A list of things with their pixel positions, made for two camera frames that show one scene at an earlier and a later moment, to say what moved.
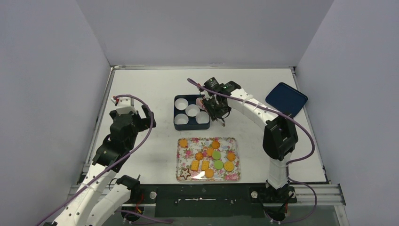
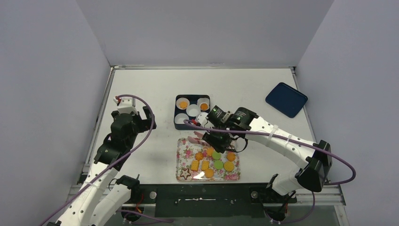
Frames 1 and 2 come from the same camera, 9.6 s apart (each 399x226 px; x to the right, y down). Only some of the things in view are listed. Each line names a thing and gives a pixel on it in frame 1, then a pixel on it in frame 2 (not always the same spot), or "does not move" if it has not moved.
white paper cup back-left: x=181 y=104 does not move
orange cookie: x=210 y=151 does not move
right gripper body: x=217 y=109 → x=215 y=138
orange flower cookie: x=183 y=143 → x=183 y=104
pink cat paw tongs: x=200 y=105 → x=199 y=141
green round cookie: x=216 y=155 does not move
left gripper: x=145 y=123 does not move
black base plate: x=212 y=200 does not move
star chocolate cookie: x=185 y=173 does not move
